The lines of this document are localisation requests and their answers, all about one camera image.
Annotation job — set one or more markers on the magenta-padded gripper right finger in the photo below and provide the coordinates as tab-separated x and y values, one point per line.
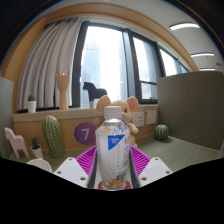
155	170

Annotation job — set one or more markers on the clear plastic water bottle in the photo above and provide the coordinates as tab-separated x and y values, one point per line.
112	146

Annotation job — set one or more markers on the purple round number sign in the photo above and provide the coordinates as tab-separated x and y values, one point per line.
85	133

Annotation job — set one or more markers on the wooden hand model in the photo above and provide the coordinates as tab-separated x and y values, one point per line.
63	88

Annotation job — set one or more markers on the tall green cactus decoration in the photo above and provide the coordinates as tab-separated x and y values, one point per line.
52	136

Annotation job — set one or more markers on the round green cactus decoration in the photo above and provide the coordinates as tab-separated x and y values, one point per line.
161	132

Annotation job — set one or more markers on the small plant in white pot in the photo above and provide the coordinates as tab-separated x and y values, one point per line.
37	151
32	106

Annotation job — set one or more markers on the white wall socket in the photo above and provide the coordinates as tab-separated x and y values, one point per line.
138	119
151	117

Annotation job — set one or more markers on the plush mouse toy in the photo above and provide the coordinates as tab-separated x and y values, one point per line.
128	106

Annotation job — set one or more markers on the dark-framed window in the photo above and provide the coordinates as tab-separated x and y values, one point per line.
103	60

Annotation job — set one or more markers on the grey curtain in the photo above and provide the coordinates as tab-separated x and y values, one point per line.
46	66

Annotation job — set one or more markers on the grey-green desk partition panel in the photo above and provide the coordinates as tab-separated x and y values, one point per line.
6	116
190	106

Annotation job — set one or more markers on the black horse figurine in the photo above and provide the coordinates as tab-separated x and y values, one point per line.
95	92

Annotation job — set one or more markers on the pink horse figurine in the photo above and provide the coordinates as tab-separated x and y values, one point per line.
15	140

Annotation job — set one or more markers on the ceiling strip lights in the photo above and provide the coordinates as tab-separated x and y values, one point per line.
183	25

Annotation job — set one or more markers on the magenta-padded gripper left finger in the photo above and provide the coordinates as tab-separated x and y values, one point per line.
71	170

